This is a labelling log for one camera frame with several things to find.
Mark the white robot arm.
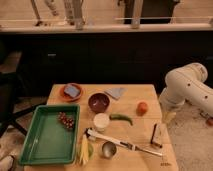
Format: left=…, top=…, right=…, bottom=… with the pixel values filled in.
left=159, top=63, right=213, bottom=124

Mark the green plastic tray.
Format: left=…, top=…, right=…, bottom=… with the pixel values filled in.
left=19, top=104, right=80, bottom=165

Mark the orange tomato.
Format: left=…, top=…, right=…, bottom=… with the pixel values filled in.
left=136, top=102, right=148, bottom=116

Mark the green chili pepper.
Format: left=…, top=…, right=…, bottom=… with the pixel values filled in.
left=109, top=114, right=133, bottom=126

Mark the grey folded cloth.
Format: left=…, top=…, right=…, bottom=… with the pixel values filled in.
left=105, top=87, right=125, bottom=100

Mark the white cup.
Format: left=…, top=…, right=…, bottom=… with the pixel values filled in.
left=93, top=113, right=110, bottom=132

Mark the small metal cup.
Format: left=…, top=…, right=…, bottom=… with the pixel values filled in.
left=102, top=141, right=117, bottom=159

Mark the dark red bowl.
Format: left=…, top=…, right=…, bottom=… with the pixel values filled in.
left=88, top=93, right=110, bottom=113

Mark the yellow corn cob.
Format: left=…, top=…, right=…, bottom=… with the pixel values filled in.
left=78, top=135, right=93, bottom=165

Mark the blue sponge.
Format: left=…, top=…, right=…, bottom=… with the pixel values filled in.
left=64, top=85, right=80, bottom=98

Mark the red grapes bunch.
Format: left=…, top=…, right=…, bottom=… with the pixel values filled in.
left=58, top=112, right=75, bottom=130

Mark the orange plate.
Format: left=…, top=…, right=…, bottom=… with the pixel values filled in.
left=59, top=83, right=83, bottom=102

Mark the black office chair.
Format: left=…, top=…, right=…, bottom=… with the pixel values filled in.
left=0, top=72, right=36, bottom=138

